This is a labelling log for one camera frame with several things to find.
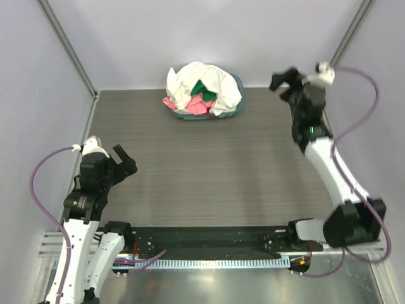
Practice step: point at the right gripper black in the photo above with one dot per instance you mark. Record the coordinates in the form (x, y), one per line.
(290, 75)

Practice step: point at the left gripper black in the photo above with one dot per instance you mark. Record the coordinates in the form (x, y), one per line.
(128, 168)

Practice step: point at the white t-shirt robot print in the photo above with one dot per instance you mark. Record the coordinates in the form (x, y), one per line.
(229, 95)

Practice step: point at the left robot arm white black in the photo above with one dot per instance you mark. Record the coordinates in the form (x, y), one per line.
(79, 277)

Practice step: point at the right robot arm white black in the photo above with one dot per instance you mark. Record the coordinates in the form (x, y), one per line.
(357, 217)

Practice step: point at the green t-shirt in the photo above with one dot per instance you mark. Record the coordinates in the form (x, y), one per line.
(201, 89)

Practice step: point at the pink t-shirt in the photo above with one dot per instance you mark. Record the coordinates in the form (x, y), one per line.
(196, 106)

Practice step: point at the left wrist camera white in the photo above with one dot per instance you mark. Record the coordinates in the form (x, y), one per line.
(90, 145)

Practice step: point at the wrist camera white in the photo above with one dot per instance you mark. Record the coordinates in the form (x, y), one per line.
(90, 145)
(324, 76)

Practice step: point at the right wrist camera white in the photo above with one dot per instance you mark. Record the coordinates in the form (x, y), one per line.
(324, 76)

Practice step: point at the right aluminium corner post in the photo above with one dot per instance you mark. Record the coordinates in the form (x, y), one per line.
(356, 22)

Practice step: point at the aluminium corner post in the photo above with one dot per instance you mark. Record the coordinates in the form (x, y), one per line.
(57, 28)
(356, 22)

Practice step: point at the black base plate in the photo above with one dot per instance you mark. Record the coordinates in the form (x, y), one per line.
(264, 238)

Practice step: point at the white slotted cable duct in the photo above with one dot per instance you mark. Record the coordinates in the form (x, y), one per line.
(161, 264)

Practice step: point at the left aluminium corner post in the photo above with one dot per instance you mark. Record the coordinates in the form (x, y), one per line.
(57, 28)

